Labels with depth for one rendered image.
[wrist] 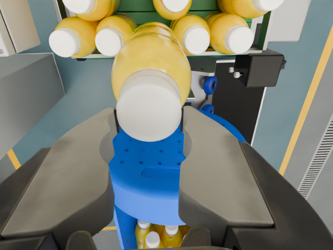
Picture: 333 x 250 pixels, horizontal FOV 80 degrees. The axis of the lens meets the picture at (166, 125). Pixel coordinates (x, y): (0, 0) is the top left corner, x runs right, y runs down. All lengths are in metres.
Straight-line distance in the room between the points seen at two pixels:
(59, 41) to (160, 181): 0.26
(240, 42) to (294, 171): 2.14
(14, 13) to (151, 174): 0.33
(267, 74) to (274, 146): 1.62
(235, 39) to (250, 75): 0.14
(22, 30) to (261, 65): 0.44
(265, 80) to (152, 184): 0.33
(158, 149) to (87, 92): 1.29
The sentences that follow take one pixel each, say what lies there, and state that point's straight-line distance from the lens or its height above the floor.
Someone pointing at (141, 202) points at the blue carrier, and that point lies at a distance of 0.31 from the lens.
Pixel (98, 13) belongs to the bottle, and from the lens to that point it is 0.38.
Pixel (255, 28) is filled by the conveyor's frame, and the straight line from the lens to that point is 0.57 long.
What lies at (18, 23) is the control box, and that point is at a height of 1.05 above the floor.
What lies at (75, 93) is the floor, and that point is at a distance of 1.64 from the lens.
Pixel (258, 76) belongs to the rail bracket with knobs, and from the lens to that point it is 0.48.
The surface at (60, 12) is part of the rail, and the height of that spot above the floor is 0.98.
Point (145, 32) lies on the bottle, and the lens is 0.19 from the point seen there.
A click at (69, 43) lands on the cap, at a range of 0.36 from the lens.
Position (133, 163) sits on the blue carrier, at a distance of 0.33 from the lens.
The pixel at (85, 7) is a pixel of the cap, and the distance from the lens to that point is 0.34.
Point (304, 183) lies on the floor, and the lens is 2.61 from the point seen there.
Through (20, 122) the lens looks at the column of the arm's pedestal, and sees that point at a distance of 1.22.
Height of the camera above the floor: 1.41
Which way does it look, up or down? 59 degrees down
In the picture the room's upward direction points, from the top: 175 degrees clockwise
